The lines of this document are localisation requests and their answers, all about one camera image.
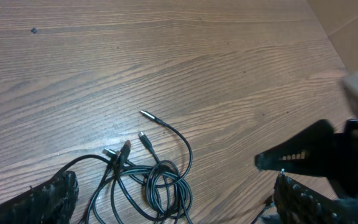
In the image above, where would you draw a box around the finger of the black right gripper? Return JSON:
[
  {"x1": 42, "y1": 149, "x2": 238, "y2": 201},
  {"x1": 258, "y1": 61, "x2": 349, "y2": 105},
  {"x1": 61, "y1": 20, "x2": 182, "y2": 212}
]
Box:
[{"x1": 254, "y1": 119, "x2": 335, "y2": 177}]

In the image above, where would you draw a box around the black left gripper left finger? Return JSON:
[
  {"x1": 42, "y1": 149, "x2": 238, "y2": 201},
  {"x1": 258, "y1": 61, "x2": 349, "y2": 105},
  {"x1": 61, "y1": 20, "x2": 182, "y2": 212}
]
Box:
[{"x1": 0, "y1": 171, "x2": 79, "y2": 224}]

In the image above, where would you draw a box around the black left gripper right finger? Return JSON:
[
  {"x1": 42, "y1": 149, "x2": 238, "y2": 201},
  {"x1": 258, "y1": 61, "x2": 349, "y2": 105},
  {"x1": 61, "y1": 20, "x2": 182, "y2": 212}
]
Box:
[{"x1": 273, "y1": 169, "x2": 358, "y2": 223}]

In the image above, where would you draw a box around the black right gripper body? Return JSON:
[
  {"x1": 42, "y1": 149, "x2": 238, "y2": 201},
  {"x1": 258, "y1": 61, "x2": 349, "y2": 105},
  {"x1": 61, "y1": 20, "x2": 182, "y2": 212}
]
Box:
[{"x1": 329, "y1": 119, "x2": 358, "y2": 198}]

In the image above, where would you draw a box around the black USB cable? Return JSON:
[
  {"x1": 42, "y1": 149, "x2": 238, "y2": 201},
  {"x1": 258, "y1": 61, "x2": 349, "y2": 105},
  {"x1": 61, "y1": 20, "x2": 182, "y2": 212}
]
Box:
[{"x1": 84, "y1": 131, "x2": 194, "y2": 224}]

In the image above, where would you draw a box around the black barrel plug cable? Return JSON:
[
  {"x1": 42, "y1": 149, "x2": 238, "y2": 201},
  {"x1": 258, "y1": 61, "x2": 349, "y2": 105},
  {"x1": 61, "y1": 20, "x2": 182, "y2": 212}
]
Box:
[{"x1": 57, "y1": 110, "x2": 194, "y2": 224}]

